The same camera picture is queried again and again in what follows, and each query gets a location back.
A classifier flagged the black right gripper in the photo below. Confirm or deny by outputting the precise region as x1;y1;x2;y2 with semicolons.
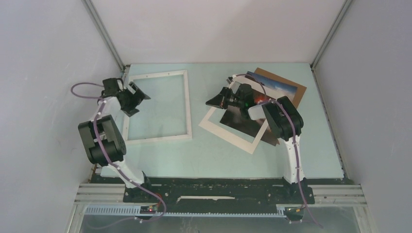
206;87;244;110

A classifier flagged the sunset landscape photo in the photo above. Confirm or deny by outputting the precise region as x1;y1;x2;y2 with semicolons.
220;71;298;137

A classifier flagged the white photo mat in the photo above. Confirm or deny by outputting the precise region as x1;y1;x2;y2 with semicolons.
199;74;268;154

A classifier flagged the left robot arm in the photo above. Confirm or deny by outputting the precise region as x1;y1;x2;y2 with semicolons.
78;78;154;202

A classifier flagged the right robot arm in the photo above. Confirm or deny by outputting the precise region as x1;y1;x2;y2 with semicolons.
206;83;305;203

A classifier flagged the brown backing board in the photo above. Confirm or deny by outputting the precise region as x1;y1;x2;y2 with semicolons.
255;67;307;108

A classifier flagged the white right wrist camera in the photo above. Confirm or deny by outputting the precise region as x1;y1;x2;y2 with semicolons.
226;76;240;93

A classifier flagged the white picture frame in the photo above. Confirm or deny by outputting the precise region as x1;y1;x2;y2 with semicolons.
122;70;192;145

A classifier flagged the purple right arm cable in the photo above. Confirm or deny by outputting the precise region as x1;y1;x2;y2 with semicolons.
232;73;324;229

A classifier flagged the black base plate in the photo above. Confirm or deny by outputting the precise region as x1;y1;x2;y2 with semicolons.
123;177;315;215

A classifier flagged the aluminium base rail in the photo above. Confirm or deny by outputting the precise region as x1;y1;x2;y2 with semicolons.
68;178;377;233

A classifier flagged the aluminium corner rail left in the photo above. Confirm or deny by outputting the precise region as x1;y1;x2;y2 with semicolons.
82;0;126;72

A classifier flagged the aluminium corner rail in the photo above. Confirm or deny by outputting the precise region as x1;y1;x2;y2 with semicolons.
310;0;354;71
82;0;126;72

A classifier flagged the aluminium corner rail right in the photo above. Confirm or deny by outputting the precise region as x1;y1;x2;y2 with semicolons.
310;0;354;71

